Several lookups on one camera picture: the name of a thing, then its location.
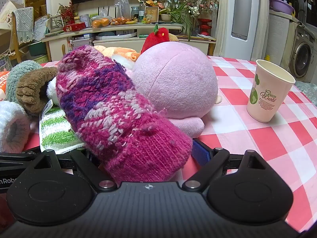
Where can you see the silver washing machine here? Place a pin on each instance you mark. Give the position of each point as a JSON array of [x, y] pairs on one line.
[[302, 54]]

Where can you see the green glass bottle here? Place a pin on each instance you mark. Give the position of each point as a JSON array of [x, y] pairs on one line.
[[141, 12]]

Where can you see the purple plastic basin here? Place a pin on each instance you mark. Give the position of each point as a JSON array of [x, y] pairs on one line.
[[279, 6]]

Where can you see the white crochet lace cover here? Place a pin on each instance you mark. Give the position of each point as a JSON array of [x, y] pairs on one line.
[[23, 22]]

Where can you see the wooden picture frame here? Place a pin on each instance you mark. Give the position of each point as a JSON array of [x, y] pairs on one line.
[[151, 14]]

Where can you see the red pedestal stand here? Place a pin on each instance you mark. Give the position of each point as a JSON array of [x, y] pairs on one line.
[[205, 27]]

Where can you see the teal fluffy sock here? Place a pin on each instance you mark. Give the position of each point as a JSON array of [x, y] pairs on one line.
[[14, 76]]

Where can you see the orange plastic packet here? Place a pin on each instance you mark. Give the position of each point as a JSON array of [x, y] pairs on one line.
[[3, 86]]

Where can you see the green white striped towel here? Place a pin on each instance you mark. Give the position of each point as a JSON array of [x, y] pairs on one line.
[[57, 129]]

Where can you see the glass jar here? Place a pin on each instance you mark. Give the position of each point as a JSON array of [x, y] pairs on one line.
[[135, 13]]

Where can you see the red berry branch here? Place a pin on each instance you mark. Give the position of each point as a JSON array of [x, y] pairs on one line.
[[66, 12]]

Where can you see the yellow plastic toy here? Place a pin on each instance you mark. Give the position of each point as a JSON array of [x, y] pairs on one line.
[[267, 57]]

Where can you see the clear plastic bag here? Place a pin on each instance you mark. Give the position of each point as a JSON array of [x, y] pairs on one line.
[[122, 6]]

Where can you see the green storage bin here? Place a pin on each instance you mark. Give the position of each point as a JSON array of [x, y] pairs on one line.
[[37, 48]]

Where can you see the green potted plant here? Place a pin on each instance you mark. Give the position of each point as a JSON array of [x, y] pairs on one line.
[[180, 17]]

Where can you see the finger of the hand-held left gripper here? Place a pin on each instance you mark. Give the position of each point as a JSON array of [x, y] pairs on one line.
[[14, 165], [14, 156]]

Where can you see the white covered cabinet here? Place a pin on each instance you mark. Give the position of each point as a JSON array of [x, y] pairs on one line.
[[279, 37]]

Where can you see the red strawberry plush toy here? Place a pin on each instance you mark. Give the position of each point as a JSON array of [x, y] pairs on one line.
[[156, 41]]

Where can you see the beige embroidered cloth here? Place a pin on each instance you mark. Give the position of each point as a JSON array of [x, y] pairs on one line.
[[8, 12]]

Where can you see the tan plush toy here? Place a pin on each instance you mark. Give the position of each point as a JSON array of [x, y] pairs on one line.
[[173, 37]]

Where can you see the printed paper cup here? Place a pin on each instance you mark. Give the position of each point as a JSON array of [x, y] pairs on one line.
[[267, 99]]

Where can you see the white fluffy cloth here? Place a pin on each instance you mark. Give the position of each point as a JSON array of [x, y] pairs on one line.
[[52, 91]]

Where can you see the white fuzzy sock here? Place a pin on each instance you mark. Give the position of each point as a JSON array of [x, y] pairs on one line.
[[10, 119]]

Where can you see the orange plush toy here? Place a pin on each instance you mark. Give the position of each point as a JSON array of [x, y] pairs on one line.
[[123, 53]]

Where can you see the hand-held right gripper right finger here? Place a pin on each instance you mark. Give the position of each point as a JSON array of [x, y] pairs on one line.
[[200, 153]]

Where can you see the grey patterned cushion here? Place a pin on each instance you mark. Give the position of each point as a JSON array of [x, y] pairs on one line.
[[307, 90]]

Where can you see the cream television cabinet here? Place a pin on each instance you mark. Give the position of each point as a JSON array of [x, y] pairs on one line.
[[58, 48]]

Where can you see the pink plush toy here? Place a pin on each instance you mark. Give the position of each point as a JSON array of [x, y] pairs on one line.
[[173, 79]]

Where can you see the bunch of bananas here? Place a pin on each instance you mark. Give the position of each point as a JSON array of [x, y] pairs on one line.
[[131, 21]]

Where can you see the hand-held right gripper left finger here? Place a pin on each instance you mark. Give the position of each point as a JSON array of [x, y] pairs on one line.
[[86, 163]]

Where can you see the red tin box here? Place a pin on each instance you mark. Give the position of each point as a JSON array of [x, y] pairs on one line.
[[74, 26]]

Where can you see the pink white flower bouquet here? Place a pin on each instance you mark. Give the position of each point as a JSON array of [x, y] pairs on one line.
[[198, 2]]

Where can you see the glass tank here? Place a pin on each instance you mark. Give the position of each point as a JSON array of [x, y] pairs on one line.
[[55, 22]]

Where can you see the bag of oranges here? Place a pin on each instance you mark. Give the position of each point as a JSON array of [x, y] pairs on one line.
[[100, 22]]

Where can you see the red white checkered tablecloth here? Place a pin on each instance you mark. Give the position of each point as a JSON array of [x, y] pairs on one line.
[[260, 141]]

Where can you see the white standing air conditioner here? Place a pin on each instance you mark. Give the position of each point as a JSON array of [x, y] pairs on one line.
[[241, 47]]

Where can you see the wooden chair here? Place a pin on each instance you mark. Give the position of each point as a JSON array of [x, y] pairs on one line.
[[14, 47]]

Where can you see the brown fluffy sock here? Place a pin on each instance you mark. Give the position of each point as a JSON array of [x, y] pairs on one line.
[[32, 89]]

